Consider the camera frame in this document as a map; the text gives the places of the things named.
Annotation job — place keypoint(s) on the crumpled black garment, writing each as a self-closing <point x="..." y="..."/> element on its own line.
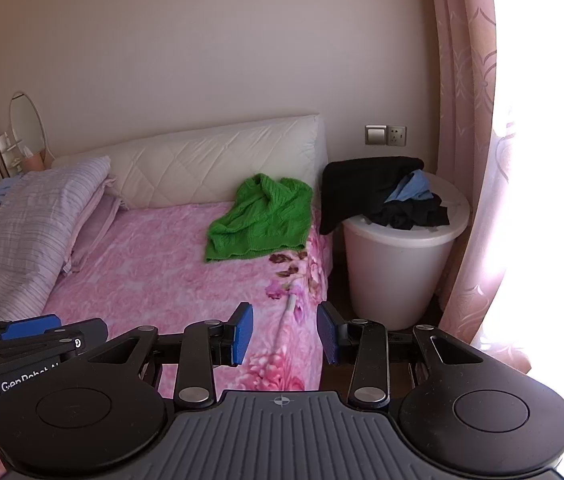
<point x="412" y="212"/>

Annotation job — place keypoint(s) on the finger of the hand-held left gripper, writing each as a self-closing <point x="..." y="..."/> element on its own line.
<point x="89" y="332"/>
<point x="32" y="324"/>

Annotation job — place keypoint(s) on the oval mirror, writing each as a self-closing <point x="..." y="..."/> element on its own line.
<point x="27" y="120"/>

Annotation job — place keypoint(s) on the white bedside shelf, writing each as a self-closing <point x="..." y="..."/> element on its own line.
<point x="9" y="149"/>

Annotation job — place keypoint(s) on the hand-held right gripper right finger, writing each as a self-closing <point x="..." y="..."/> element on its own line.
<point x="328" y="335"/>

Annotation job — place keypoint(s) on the pink floral blanket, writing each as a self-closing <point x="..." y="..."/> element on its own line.
<point x="162" y="270"/>

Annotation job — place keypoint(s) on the lavender striped duvet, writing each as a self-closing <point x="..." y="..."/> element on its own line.
<point x="27" y="220"/>

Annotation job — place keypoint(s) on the large black garment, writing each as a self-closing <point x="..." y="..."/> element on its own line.
<point x="357" y="185"/>

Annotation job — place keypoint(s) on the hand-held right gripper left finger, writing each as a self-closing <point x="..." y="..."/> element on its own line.
<point x="243" y="335"/>

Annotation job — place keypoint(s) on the cream quilted headboard cushion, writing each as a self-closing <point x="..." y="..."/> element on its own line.
<point x="212" y="160"/>

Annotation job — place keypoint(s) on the wall switch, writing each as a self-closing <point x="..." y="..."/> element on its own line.
<point x="375" y="135"/>

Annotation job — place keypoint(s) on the pink patterned curtain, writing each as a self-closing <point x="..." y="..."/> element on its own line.
<point x="462" y="160"/>

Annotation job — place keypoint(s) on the pink pillow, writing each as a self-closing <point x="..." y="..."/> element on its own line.
<point x="94" y="225"/>

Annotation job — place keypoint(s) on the wall socket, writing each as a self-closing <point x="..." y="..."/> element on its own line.
<point x="396" y="136"/>

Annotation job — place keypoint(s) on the light blue garment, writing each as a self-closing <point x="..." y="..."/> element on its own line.
<point x="414" y="187"/>

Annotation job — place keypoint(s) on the green knit sweater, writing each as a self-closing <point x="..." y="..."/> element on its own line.
<point x="262" y="215"/>

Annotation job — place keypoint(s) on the white laundry bin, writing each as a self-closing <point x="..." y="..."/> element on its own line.
<point x="392" y="275"/>

